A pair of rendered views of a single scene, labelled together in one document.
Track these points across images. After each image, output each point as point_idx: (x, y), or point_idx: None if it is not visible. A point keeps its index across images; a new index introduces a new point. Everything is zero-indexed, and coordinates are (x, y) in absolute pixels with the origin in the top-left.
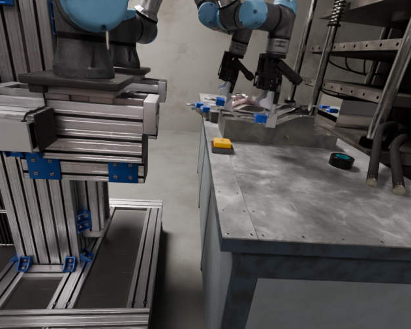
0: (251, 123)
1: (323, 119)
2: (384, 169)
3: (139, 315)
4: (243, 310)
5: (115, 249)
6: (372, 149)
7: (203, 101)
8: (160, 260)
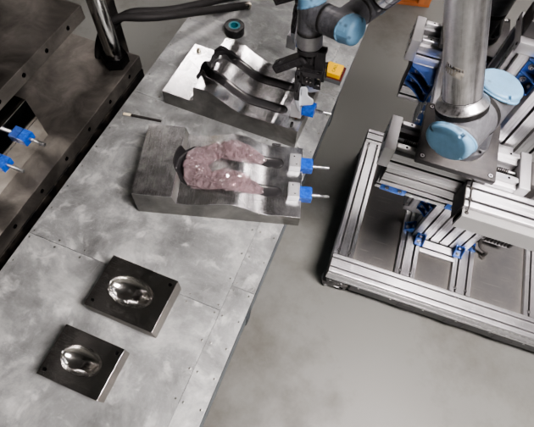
0: (292, 69)
1: (19, 167)
2: (196, 19)
3: (372, 138)
4: None
5: (390, 205)
6: (206, 12)
7: (299, 185)
8: (332, 234)
